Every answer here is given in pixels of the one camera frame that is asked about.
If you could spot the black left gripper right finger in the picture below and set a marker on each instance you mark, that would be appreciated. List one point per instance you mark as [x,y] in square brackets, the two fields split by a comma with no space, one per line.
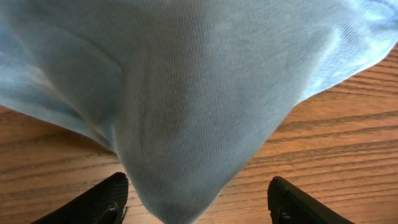
[290,205]

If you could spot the light blue printed t-shirt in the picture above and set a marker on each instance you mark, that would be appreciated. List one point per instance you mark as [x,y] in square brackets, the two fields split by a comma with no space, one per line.
[184,92]

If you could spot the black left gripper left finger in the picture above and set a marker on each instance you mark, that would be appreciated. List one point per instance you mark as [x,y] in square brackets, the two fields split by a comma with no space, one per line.
[102,204]

